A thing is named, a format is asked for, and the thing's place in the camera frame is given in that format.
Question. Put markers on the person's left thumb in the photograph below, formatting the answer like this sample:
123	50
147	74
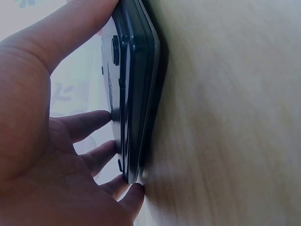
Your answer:
77	33

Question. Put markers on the black device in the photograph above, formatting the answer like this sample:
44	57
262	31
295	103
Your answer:
134	99

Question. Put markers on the person's left hand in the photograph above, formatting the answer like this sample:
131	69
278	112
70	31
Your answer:
28	131

